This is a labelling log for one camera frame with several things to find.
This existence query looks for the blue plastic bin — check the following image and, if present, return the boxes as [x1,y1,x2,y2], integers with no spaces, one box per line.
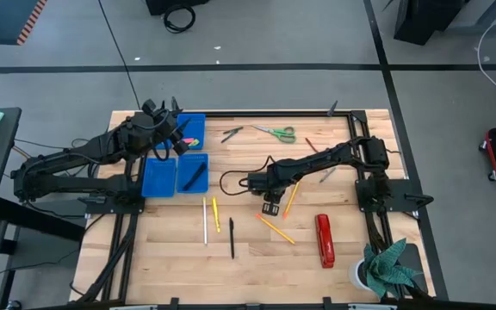
[174,112,207,151]
[141,157,177,199]
[152,136,175,151]
[175,152,210,195]

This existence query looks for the thick black marker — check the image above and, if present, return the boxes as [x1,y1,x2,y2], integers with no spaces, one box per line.
[181,161,208,192]

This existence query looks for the slim black pen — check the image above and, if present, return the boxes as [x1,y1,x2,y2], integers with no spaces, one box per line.
[228,216,236,261]

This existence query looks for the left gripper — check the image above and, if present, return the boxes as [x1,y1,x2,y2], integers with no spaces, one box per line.
[133,99,192,157]

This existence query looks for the grey metal furniture base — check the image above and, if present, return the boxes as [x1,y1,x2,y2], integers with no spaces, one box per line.
[445,0,496,35]

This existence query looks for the gray crayon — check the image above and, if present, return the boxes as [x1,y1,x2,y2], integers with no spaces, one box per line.
[319,166,338,184]

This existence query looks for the black cable coil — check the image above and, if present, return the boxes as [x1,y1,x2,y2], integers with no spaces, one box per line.
[163,3,197,35]

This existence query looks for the white plant pot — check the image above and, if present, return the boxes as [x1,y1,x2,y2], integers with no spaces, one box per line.
[348,257,372,292]

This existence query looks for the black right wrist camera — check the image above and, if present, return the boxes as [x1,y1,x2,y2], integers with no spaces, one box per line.
[245,174,261,194]

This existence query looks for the yellow highlighter pen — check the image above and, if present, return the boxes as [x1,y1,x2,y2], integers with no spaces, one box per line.
[211,195,222,234]

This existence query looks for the red stapler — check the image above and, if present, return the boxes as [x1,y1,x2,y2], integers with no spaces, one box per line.
[314,213,337,270]

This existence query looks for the yellow pencil orange eraser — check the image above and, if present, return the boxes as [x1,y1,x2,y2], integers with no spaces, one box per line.
[282,181,301,221]
[254,213,297,246]

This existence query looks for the white pencil yellow eraser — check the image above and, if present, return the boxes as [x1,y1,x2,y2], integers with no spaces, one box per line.
[201,195,209,247]

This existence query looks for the green handled scissors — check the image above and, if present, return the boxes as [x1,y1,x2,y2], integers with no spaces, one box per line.
[251,124,297,145]

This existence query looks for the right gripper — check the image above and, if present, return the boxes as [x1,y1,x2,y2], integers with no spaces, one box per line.
[259,162,295,217]

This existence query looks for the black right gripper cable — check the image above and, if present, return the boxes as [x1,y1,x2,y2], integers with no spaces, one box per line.
[219,154,276,197]

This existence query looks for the black table frame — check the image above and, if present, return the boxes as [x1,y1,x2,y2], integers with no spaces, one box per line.
[69,109,437,310]

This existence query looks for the black equipment case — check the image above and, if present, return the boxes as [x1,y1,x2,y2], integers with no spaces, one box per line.
[393,0,468,47]

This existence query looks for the black mat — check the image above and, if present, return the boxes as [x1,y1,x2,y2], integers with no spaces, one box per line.
[396,243,429,296]

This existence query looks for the black floor box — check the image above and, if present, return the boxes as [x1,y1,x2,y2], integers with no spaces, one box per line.
[145,0,211,17]

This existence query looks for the green paper plant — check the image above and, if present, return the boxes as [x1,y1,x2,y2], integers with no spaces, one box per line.
[362,237,425,301]

